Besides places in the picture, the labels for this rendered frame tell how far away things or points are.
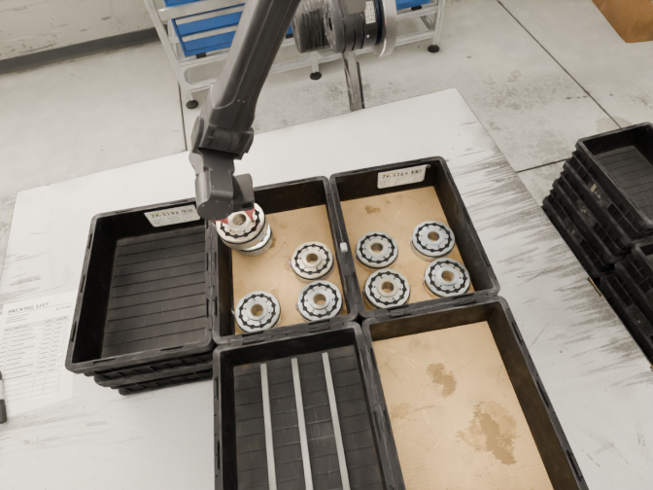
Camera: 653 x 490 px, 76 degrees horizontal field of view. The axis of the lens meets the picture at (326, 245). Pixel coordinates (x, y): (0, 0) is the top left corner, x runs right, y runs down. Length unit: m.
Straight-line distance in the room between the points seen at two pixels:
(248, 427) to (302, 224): 0.51
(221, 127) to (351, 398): 0.58
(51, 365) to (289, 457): 0.70
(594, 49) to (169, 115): 2.78
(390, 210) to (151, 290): 0.64
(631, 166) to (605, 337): 0.88
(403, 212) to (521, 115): 1.77
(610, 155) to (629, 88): 1.29
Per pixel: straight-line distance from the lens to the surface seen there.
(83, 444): 1.21
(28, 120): 3.47
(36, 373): 1.34
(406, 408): 0.92
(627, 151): 2.00
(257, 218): 0.87
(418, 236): 1.05
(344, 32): 1.15
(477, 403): 0.94
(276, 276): 1.03
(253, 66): 0.58
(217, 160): 0.69
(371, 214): 1.11
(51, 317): 1.40
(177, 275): 1.11
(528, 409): 0.94
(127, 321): 1.11
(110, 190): 1.58
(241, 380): 0.96
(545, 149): 2.63
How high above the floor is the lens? 1.72
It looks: 57 degrees down
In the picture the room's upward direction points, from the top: 8 degrees counter-clockwise
